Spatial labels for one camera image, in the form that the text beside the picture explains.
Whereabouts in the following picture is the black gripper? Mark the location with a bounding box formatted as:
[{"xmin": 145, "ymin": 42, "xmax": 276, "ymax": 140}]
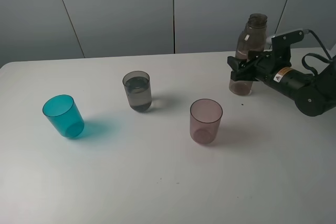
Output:
[{"xmin": 227, "ymin": 50, "xmax": 307, "ymax": 94}]

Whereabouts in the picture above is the brown translucent water bottle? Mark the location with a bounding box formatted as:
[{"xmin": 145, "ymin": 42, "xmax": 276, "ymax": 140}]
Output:
[{"xmin": 229, "ymin": 13, "xmax": 268, "ymax": 96}]

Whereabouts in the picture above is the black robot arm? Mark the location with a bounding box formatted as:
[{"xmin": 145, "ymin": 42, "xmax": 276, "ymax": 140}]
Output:
[{"xmin": 227, "ymin": 47, "xmax": 335, "ymax": 116}]

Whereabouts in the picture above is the pink translucent cup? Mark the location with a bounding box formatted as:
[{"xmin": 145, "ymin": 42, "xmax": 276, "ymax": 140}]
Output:
[{"xmin": 190, "ymin": 99, "xmax": 223, "ymax": 145}]

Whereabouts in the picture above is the grey translucent cup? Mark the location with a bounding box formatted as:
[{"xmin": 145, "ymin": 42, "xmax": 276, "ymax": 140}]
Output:
[{"xmin": 122, "ymin": 70, "xmax": 152, "ymax": 113}]

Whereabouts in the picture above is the teal translucent cup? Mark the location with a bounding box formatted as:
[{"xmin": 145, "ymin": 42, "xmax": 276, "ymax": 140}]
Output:
[{"xmin": 42, "ymin": 94, "xmax": 85, "ymax": 138}]

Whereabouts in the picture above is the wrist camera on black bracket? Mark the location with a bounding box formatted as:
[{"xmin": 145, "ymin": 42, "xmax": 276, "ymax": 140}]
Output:
[{"xmin": 266, "ymin": 28, "xmax": 305, "ymax": 63}]

